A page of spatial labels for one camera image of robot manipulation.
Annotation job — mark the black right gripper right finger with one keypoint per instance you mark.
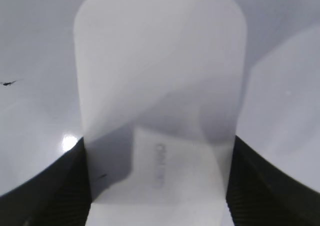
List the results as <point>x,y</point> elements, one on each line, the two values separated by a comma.
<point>259,194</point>

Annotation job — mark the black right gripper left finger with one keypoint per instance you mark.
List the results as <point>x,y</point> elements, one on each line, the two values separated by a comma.
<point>58,196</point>

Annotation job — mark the white board eraser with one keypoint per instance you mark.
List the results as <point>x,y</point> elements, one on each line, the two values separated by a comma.
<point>159,84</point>

